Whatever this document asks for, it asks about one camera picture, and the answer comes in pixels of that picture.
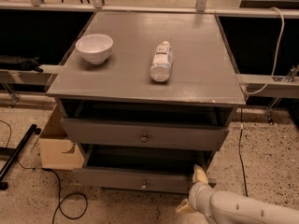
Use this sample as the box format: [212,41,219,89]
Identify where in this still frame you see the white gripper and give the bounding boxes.
[176,164,215,218]

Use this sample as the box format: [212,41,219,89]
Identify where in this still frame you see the grey drawer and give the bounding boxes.
[61,118,229,151]
[74,144,215,194]

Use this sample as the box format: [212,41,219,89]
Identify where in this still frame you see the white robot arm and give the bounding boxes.
[176,164,299,224]

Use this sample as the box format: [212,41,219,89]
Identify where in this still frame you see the grey drawer cabinet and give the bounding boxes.
[46,10,247,196]

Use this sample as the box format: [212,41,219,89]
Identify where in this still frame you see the grey top drawer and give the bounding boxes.
[61,118,229,151]

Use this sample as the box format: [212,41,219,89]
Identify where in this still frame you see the clear plastic bottle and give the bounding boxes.
[149,41,173,82]

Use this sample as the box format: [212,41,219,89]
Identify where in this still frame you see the cardboard box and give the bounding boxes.
[38,105,84,170]

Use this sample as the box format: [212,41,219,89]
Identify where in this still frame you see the white ceramic bowl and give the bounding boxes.
[76,34,113,64]

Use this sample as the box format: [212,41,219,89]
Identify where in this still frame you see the black metal stand leg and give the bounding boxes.
[0,124,39,190]

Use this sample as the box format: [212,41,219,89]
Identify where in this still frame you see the black cloth bag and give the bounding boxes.
[0,55,43,73]

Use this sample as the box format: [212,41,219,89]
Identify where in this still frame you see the black floor cable right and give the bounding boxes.
[237,107,249,198]

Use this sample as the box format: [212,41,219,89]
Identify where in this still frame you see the black floor cable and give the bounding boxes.
[237,107,249,198]
[0,119,89,224]

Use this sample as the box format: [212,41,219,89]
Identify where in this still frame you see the black floor cable left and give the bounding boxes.
[0,119,89,224]

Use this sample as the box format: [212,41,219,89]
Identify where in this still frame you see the white hanging cable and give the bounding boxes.
[241,7,287,96]

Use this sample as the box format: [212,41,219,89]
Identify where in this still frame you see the metal frame rail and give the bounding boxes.
[0,0,299,20]

